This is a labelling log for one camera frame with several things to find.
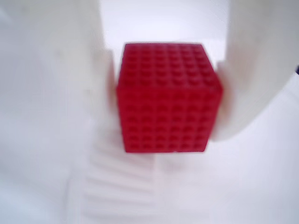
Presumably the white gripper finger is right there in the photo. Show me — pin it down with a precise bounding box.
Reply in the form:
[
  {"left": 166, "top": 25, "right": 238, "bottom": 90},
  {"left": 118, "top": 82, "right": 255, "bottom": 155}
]
[
  {"left": 212, "top": 0, "right": 299, "bottom": 142},
  {"left": 0, "top": 0, "right": 123, "bottom": 164}
]

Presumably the red studded cube block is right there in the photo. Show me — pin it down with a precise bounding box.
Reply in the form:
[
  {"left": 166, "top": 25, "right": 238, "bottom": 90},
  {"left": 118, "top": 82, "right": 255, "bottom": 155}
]
[{"left": 116, "top": 42, "right": 224, "bottom": 154}]

